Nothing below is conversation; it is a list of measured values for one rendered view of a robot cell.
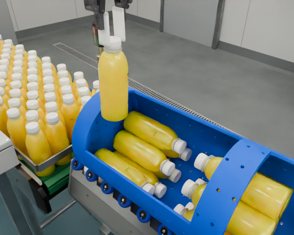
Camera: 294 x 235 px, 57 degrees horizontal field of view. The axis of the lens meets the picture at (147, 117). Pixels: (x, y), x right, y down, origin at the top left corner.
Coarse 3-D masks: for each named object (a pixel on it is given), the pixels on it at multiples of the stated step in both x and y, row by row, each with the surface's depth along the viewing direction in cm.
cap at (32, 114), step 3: (30, 111) 92; (33, 111) 92; (36, 111) 92; (27, 114) 91; (30, 114) 91; (33, 114) 91; (36, 114) 91; (27, 117) 91; (30, 117) 90; (33, 117) 91; (36, 117) 92
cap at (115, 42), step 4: (112, 36) 60; (116, 36) 61; (112, 40) 59; (116, 40) 59; (120, 40) 59; (112, 44) 58; (116, 44) 58; (120, 44) 59; (108, 48) 59; (112, 48) 59; (116, 48) 59
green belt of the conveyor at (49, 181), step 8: (72, 152) 105; (32, 168) 98; (56, 168) 98; (64, 168) 99; (48, 176) 95; (56, 176) 95; (64, 176) 97; (48, 184) 93; (56, 184) 95; (64, 184) 97; (48, 192) 96
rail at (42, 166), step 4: (64, 148) 95; (68, 148) 96; (60, 152) 94; (64, 152) 95; (68, 152) 96; (52, 156) 92; (56, 156) 93; (60, 156) 94; (64, 156) 96; (44, 160) 90; (48, 160) 91; (52, 160) 92; (56, 160) 94; (40, 164) 89; (44, 164) 90; (48, 164) 91; (52, 164) 93; (40, 168) 89; (44, 168) 91
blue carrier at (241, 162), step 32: (96, 96) 76; (128, 96) 88; (96, 128) 82; (192, 128) 81; (96, 160) 71; (192, 160) 85; (224, 160) 55; (256, 160) 54; (288, 160) 57; (128, 192) 67; (224, 192) 52; (192, 224) 55; (224, 224) 51; (288, 224) 69
